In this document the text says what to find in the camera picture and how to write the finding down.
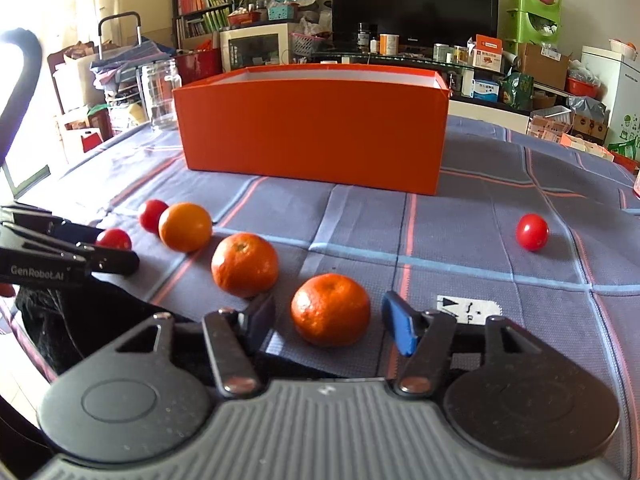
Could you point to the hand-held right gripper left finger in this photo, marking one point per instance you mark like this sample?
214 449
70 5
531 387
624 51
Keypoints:
260 320

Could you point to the shopping trolley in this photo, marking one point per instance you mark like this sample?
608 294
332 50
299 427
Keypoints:
130 55

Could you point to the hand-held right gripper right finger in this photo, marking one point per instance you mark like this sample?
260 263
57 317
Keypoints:
400 325

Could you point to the brown printed carton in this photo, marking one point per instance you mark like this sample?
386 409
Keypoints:
590 127

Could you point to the white glass-door cabinet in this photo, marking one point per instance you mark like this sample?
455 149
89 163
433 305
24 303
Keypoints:
255 50

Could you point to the red cherry tomato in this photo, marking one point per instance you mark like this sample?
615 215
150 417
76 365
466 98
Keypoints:
149 215
115 239
532 232

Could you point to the smooth round orange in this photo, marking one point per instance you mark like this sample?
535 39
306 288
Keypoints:
185 227

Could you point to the mandarin orange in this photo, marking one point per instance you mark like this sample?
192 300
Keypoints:
330 310
245 265

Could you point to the white paper gift bag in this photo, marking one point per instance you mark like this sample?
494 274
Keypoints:
582 142

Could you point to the blue checked tablecloth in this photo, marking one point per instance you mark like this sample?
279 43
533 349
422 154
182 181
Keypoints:
475 210

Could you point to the red plant pot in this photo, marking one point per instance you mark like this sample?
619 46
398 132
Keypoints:
245 19

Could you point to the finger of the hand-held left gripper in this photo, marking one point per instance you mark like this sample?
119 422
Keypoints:
117 262
50 225

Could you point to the white round jar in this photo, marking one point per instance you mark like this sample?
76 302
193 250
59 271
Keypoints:
389 45

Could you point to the red storage box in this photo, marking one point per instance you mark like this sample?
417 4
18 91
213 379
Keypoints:
200 65

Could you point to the teal plastic basket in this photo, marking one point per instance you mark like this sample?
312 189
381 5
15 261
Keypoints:
282 11

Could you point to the green plastic bag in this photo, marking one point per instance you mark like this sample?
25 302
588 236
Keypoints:
517 90

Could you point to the blue white box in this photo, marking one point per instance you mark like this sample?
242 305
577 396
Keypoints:
486 90

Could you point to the brown cardboard box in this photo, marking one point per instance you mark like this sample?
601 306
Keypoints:
542 67

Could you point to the green plastic rack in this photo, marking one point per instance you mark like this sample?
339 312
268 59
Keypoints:
520 25

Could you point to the dark glass jar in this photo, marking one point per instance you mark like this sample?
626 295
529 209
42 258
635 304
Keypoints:
364 37

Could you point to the white plastic tray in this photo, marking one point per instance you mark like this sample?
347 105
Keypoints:
550 112

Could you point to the pink white carton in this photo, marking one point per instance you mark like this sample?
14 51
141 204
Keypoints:
547 130

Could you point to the orange cardboard box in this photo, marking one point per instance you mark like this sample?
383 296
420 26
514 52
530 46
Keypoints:
310 135

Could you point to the pink plastic basket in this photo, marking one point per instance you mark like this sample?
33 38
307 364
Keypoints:
305 44

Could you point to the orange white medicine box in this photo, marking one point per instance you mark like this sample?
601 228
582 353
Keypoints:
487 57

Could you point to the white chest freezer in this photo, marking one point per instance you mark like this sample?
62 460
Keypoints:
620 90

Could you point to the black television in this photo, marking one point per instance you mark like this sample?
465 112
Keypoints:
415 0

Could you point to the red plastic basin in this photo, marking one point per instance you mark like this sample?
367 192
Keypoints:
582 87

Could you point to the clear glass jar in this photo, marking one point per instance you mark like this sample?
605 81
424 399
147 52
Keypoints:
157 95

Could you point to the wooden bookshelf with books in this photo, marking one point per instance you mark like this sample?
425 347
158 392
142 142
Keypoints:
200 0

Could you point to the grey plastic bag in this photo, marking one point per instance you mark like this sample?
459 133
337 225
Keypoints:
587 106

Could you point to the white standing air conditioner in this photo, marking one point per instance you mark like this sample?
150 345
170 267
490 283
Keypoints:
150 0

